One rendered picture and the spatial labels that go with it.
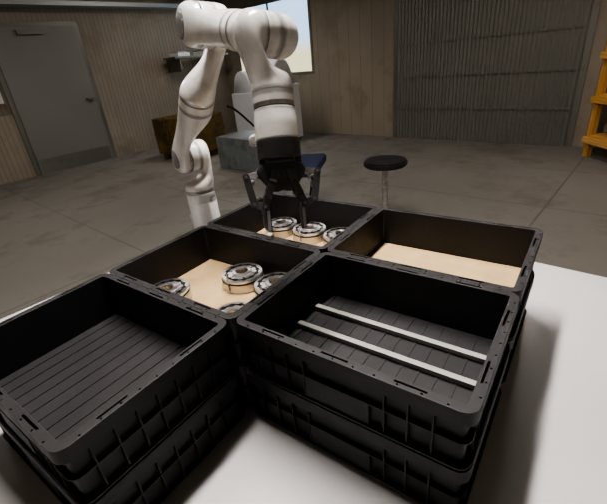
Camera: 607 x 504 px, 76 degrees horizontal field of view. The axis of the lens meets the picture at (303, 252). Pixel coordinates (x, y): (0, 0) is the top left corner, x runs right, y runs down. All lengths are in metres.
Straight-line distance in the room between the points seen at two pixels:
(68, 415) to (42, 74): 7.19
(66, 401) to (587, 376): 0.99
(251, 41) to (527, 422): 0.81
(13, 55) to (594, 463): 7.67
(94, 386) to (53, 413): 0.07
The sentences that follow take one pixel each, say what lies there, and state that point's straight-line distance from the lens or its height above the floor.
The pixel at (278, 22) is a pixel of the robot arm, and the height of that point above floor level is 1.38.
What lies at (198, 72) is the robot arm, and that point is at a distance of 1.09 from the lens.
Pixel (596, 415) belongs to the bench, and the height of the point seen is 0.70.
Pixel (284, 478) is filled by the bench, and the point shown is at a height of 0.70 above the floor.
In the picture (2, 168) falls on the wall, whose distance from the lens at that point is 7.67.
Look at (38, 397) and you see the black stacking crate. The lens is 0.88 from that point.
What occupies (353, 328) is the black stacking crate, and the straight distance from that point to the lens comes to 0.81.
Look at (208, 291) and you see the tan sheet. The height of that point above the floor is 0.83.
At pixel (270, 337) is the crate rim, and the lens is 0.64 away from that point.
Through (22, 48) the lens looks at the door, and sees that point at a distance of 7.76.
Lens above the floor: 1.32
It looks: 26 degrees down
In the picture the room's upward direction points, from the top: 6 degrees counter-clockwise
